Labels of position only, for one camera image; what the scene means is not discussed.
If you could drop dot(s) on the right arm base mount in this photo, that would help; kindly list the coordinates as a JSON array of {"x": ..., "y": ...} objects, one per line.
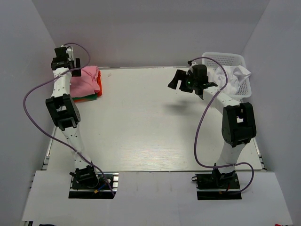
[{"x": 210, "y": 189}]

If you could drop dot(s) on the pink t shirt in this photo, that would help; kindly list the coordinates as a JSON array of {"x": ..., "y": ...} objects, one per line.
[{"x": 86, "y": 84}]

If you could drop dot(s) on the orange folded t shirt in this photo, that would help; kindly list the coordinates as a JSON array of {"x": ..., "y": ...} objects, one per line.
[{"x": 99, "y": 82}]

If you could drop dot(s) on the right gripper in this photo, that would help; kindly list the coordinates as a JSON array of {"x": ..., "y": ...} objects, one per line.
[{"x": 181, "y": 75}]

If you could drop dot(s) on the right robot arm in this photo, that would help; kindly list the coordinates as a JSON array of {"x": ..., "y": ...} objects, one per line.
[{"x": 238, "y": 123}]

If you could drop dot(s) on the white t shirt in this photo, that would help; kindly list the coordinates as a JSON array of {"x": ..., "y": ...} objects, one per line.
[{"x": 236, "y": 76}]

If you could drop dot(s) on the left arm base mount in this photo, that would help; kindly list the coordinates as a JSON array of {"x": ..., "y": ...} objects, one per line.
[{"x": 89, "y": 184}]

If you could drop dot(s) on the green folded t shirt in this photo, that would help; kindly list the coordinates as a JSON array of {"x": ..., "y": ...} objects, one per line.
[{"x": 85, "y": 98}]

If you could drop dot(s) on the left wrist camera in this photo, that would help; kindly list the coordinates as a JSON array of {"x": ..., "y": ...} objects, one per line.
[{"x": 70, "y": 53}]

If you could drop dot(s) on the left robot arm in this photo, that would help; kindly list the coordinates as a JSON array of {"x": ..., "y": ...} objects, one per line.
[{"x": 63, "y": 111}]

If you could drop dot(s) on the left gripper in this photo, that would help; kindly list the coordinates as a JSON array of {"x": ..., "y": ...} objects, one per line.
[{"x": 77, "y": 71}]

